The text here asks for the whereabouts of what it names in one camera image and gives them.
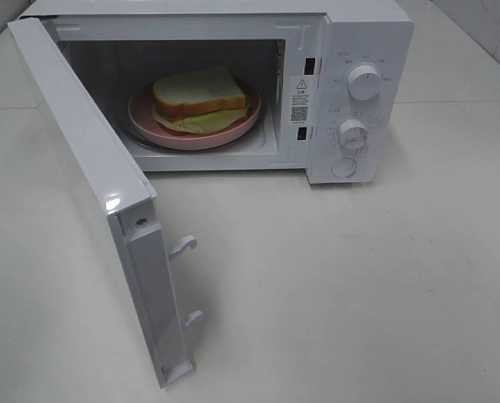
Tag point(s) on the round door release button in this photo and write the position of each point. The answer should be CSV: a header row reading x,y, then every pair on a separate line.
x,y
343,168

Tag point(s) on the white bread sandwich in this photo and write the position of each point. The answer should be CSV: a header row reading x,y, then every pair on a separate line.
x,y
200,102

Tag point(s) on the pink round plate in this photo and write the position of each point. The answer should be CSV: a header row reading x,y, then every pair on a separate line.
x,y
144,96

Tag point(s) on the white microwave door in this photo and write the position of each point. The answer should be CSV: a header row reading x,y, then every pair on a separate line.
x,y
113,196

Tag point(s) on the glass microwave turntable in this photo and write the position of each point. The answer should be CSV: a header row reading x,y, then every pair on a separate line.
x,y
258,126

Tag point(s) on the lower white timer knob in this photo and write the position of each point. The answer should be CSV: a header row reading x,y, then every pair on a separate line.
x,y
353,134

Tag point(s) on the white warning label sticker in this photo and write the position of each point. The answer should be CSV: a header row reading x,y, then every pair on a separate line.
x,y
302,99

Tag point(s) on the white microwave oven body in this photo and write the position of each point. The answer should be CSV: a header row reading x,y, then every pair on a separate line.
x,y
116,47

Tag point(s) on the upper white power knob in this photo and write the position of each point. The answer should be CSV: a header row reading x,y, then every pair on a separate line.
x,y
364,81

